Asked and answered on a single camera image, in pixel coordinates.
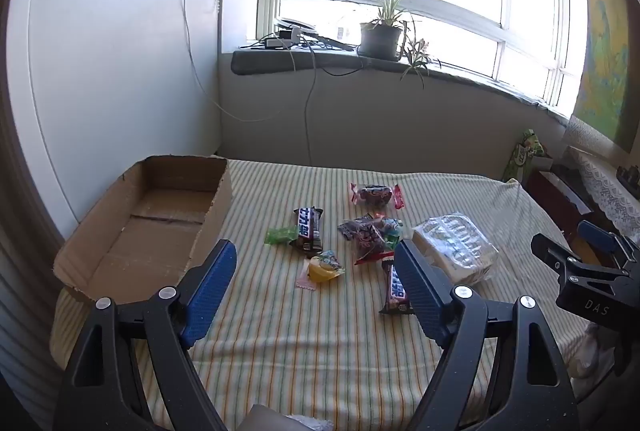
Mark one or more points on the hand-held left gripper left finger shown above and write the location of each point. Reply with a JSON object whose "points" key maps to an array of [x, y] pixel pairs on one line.
{"points": [[212, 291]]}

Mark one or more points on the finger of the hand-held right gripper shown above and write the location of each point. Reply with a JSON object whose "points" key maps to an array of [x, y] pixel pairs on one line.
{"points": [[555, 253], [600, 236]]}

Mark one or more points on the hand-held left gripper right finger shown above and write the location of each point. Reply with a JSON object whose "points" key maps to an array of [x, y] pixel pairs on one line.
{"points": [[420, 296]]}

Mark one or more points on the brown chocolate bar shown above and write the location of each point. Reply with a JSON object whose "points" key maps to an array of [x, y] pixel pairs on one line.
{"points": [[395, 291], [306, 226]]}

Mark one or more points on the clear packet of bread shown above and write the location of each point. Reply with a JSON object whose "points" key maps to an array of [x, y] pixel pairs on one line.
{"points": [[450, 246]]}

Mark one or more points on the clear red-printed snack packet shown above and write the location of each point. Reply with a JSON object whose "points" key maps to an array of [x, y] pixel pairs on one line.
{"points": [[362, 231]]}

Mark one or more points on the light green candy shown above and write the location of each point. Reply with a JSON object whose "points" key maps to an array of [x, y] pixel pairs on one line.
{"points": [[280, 235]]}

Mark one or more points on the pink candy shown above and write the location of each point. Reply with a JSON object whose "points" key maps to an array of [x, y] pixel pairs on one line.
{"points": [[302, 282]]}

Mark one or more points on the yellow jelly cup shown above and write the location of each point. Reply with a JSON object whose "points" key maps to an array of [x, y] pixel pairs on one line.
{"points": [[326, 267]]}

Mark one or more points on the cardboard box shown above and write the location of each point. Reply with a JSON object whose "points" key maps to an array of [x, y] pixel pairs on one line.
{"points": [[150, 211]]}

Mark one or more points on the dark candy bag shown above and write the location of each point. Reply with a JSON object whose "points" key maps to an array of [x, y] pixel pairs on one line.
{"points": [[372, 195]]}

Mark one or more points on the white lace cloth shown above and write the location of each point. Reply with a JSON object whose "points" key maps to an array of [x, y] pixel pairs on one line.
{"points": [[610, 196]]}

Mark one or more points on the dark red wooden cabinet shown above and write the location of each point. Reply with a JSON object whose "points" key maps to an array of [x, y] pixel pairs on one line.
{"points": [[550, 201]]}

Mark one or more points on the green paper bag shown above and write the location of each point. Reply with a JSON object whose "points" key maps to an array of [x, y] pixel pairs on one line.
{"points": [[520, 156]]}

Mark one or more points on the white ribbed panel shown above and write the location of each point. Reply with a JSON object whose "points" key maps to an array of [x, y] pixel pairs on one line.
{"points": [[25, 311]]}

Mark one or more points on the white wardrobe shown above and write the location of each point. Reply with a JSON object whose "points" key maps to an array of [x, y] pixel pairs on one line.
{"points": [[125, 86]]}

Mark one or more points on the potted spider plant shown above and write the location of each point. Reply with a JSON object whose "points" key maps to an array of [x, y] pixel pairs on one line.
{"points": [[380, 42]]}

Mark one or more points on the white power adapter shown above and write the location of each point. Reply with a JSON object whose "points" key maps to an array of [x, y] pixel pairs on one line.
{"points": [[280, 42]]}

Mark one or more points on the black round device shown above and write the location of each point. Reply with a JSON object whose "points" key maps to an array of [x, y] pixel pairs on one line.
{"points": [[295, 22]]}

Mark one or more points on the wall map poster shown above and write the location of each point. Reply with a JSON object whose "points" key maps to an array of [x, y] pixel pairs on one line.
{"points": [[607, 61]]}

